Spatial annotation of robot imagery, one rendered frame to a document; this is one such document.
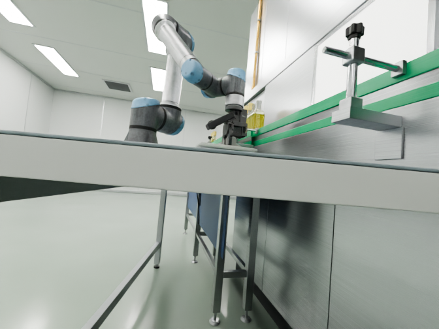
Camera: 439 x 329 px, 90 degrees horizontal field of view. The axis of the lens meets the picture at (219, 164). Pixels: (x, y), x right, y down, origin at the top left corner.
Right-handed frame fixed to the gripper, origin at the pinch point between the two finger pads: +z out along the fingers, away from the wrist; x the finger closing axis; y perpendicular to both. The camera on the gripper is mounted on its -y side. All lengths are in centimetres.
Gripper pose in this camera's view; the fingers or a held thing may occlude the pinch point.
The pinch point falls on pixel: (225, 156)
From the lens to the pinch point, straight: 86.2
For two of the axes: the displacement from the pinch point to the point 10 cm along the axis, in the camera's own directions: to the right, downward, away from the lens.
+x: -2.7, 0.3, 9.6
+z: -0.8, 10.0, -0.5
